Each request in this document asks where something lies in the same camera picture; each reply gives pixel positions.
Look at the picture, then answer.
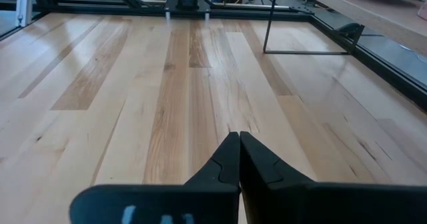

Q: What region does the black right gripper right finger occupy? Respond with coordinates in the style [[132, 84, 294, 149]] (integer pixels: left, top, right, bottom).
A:
[[239, 131, 427, 224]]

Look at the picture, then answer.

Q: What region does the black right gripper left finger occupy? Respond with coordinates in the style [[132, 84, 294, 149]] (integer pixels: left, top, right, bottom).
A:
[[69, 131, 242, 224]]

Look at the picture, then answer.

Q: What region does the wooden shelf with black legs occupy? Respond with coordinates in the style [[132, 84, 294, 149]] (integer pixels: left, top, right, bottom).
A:
[[262, 0, 427, 57]]

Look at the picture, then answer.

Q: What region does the black frame bracket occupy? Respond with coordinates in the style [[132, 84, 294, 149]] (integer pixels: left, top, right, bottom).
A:
[[334, 22, 366, 55]]

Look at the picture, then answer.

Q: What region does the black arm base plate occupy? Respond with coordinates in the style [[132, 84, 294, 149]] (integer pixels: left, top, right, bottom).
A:
[[163, 0, 212, 15]]

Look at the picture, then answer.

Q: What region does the white upright post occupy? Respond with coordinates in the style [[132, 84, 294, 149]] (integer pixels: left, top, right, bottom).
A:
[[15, 0, 35, 28]]

